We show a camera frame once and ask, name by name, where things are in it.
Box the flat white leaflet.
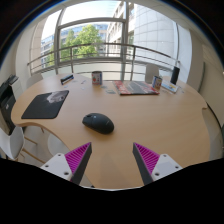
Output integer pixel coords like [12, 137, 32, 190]
[161, 81, 181, 94]

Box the black office printer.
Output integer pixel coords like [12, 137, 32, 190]
[0, 74, 20, 136]

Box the green tree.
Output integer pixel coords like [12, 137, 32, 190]
[46, 24, 104, 66]

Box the red and black magazine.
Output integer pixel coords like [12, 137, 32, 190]
[113, 80, 160, 97]

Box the black mouse pad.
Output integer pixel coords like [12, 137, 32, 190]
[20, 89, 71, 120]

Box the white chair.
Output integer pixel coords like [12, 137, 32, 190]
[25, 73, 44, 89]
[0, 125, 26, 161]
[144, 63, 160, 84]

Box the red and white printed cup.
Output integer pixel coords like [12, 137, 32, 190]
[91, 70, 103, 86]

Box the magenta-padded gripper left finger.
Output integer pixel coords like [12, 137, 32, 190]
[40, 142, 93, 186]

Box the black computer mouse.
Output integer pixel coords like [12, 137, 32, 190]
[81, 112, 115, 135]

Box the grey metal balcony railing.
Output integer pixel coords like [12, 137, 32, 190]
[27, 42, 182, 77]

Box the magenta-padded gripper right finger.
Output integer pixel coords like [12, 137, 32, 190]
[132, 142, 184, 186]

